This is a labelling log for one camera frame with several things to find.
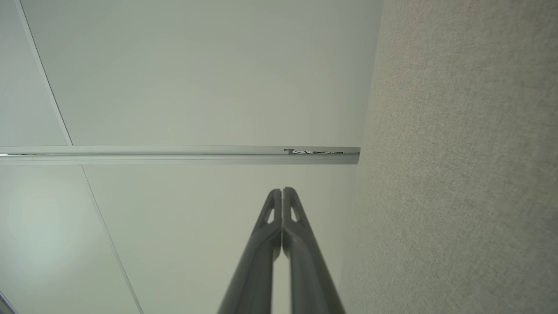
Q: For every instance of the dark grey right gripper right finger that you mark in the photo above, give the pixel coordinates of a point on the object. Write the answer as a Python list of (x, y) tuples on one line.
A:
[(307, 266)]

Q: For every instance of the grey metal partition post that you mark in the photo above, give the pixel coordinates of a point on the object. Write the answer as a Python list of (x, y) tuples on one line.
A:
[(174, 155)]

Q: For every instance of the grey fabric sofa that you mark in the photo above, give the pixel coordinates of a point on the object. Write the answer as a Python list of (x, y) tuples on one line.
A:
[(457, 174)]

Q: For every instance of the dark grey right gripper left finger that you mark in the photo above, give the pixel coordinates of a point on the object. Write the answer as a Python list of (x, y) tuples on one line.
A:
[(257, 261)]

